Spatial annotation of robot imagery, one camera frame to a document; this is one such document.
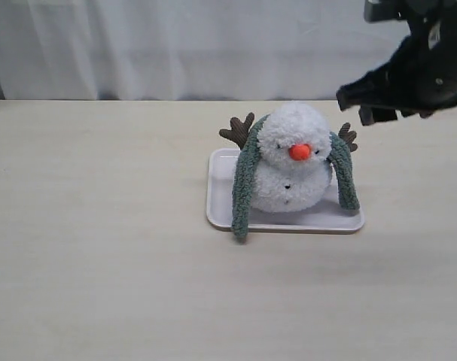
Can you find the white backdrop curtain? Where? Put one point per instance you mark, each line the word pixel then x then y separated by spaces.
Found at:
pixel 187 50

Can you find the green fuzzy scarf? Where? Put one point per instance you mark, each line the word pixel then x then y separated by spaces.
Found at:
pixel 243 195

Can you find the white plush snowman toy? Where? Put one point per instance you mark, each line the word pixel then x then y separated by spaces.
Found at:
pixel 288 165

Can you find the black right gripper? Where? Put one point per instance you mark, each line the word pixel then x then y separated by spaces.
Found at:
pixel 420 77

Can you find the white square tray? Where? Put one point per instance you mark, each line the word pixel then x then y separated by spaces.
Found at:
pixel 325 217

